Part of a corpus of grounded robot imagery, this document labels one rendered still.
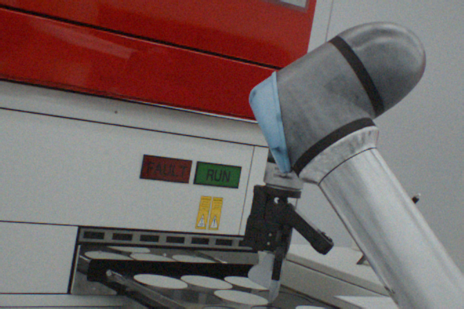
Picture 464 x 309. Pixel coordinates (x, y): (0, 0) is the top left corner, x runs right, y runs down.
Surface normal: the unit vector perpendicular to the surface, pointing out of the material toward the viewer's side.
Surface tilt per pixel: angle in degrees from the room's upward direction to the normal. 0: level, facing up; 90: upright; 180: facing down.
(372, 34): 43
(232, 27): 90
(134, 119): 90
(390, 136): 90
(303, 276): 90
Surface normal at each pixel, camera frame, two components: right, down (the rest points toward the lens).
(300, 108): -0.16, -0.10
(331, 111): 0.12, -0.39
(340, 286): -0.77, -0.11
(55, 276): 0.61, 0.15
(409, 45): 0.65, -0.42
